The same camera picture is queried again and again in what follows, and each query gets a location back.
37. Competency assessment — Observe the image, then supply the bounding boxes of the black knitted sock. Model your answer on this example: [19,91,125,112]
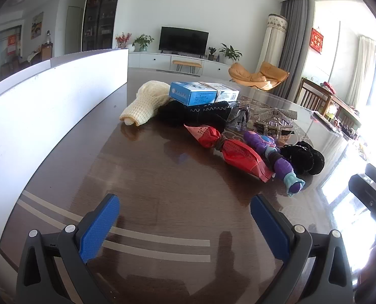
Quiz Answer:
[158,100,231,128]

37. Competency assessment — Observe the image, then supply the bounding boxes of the red snack packet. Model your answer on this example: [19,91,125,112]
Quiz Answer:
[184,123,275,183]

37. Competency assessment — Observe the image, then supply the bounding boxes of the clear frame glasses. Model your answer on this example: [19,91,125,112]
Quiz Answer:
[224,104,252,131]

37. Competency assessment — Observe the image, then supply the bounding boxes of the purple toy figure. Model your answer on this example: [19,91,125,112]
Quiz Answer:
[243,130,305,197]

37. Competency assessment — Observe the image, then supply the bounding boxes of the dark glass display cabinet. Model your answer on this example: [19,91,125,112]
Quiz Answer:
[82,0,123,52]

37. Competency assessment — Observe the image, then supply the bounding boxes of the black velvet scrunchie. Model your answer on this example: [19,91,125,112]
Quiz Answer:
[281,141,325,176]

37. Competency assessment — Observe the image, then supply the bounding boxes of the covered standing air conditioner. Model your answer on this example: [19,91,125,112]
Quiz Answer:
[255,14,288,77]

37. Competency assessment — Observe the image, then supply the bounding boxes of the red flowers in vase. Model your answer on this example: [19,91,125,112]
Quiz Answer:
[116,32,135,51]

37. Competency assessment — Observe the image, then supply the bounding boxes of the blue cardboard box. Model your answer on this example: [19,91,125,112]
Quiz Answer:
[169,82,220,106]

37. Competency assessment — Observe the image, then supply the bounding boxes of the green leafy potted plant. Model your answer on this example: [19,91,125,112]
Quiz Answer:
[133,34,154,52]

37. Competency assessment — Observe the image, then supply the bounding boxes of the rhinestone bow hair clip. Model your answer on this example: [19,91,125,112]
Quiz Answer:
[254,108,299,123]

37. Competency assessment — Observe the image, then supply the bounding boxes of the cream knitted sock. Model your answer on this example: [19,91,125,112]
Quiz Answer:
[119,81,173,127]

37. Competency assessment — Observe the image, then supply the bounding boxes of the brown patterned glass desktop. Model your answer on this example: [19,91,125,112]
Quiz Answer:
[0,68,375,304]

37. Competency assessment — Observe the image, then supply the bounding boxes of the framed wall painting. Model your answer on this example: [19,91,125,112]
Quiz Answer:
[31,12,44,40]

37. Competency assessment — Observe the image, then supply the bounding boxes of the dark wooden chair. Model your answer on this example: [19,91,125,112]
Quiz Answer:
[297,79,332,115]

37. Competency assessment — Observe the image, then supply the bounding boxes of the white partition board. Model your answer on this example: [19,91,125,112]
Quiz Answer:
[0,48,129,260]

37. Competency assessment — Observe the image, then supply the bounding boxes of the white barcode box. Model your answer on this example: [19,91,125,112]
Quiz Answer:
[204,82,241,102]

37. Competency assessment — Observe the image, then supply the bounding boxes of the red wall hanging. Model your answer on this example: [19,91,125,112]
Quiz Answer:
[311,28,324,54]

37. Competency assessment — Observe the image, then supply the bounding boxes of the cluttered wooden sideboard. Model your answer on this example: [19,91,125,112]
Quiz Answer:
[318,81,366,141]

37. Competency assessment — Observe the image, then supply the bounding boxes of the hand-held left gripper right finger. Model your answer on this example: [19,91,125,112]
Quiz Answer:
[249,194,354,304]

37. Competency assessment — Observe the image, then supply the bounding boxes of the white television cabinet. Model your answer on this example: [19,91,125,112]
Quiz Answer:
[128,51,236,77]

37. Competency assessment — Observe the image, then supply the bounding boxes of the grey curtain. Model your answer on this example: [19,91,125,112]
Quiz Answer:
[278,0,309,102]

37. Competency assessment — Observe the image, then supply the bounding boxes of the orange top bench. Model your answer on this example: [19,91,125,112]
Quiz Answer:
[172,60,203,75]

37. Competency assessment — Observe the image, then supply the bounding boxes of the large potted plant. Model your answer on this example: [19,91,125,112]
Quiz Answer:
[219,43,242,64]

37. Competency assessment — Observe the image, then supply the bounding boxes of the black flat television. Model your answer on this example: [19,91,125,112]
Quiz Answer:
[159,26,209,56]

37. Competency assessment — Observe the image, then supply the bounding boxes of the orange lounge chair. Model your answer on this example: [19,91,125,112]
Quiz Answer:
[228,61,290,92]

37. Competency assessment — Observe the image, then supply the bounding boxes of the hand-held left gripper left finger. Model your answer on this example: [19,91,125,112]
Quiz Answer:
[15,193,120,304]

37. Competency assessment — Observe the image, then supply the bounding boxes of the white sheer curtain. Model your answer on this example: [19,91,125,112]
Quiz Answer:
[346,36,376,108]

